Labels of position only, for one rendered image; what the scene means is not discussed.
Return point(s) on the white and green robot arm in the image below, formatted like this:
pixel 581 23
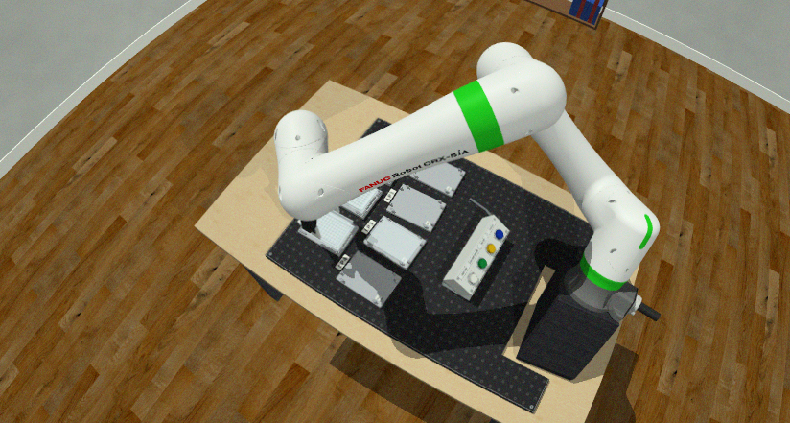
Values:
pixel 522 97

